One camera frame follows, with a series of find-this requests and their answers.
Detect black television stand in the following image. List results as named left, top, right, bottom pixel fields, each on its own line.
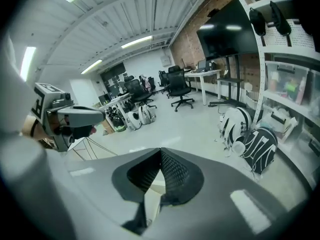
left=208, top=55, right=249, bottom=108

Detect person's left forearm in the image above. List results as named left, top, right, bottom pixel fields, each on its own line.
left=21, top=114, right=52, bottom=146

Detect white headphones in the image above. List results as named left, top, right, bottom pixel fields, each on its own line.
left=230, top=141, right=246, bottom=157

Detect white domed backpack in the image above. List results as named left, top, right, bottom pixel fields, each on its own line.
left=127, top=110, right=143, bottom=132

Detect row of clear storage bins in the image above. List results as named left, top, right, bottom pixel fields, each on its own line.
left=259, top=60, right=320, bottom=158

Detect black wristband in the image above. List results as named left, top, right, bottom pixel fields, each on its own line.
left=30, top=120, right=39, bottom=138

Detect open laptop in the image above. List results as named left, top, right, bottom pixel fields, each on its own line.
left=196, top=59, right=208, bottom=73

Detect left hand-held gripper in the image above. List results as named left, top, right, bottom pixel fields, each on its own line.
left=30, top=82, right=106, bottom=153

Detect person's left hand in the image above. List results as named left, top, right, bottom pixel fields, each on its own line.
left=48, top=114, right=70, bottom=135

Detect grey backpack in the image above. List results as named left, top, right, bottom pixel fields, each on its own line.
left=138, top=104, right=158, bottom=126

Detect black office chair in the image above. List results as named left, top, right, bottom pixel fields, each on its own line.
left=123, top=75, right=158, bottom=110
left=167, top=65, right=185, bottom=75
left=165, top=70, right=196, bottom=113
left=158, top=70, right=170, bottom=95

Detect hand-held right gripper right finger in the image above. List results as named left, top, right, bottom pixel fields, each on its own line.
left=147, top=147, right=309, bottom=240

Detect person's light shirt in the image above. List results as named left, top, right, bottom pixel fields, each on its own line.
left=4, top=32, right=38, bottom=138

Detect wall electrical panel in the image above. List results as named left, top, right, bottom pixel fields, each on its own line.
left=160, top=55, right=174, bottom=67

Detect cluttered white desk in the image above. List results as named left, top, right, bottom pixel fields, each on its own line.
left=98, top=92, right=131, bottom=118

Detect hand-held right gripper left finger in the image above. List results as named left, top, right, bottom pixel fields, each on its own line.
left=63, top=147, right=162, bottom=240

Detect large black television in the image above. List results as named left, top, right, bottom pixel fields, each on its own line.
left=195, top=0, right=261, bottom=60

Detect pink bag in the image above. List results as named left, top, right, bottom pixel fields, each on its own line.
left=138, top=75, right=153, bottom=94

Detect white shelving unit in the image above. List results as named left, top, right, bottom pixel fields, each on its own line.
left=234, top=0, right=320, bottom=194

